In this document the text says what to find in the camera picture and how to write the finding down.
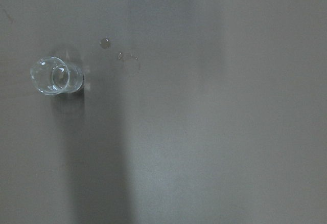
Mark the clear glass measuring cup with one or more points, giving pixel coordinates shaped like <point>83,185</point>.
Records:
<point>53,76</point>

